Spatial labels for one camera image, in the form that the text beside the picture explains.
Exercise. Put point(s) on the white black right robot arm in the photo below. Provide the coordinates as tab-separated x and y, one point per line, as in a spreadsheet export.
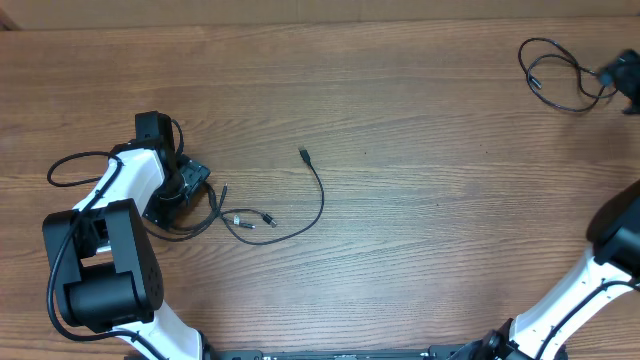
608	268

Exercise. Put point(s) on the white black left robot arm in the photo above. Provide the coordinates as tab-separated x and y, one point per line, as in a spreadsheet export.
105	280

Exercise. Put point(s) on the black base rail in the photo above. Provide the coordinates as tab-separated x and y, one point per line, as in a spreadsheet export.
434	352

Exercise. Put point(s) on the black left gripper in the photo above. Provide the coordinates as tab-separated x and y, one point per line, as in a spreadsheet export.
159	212

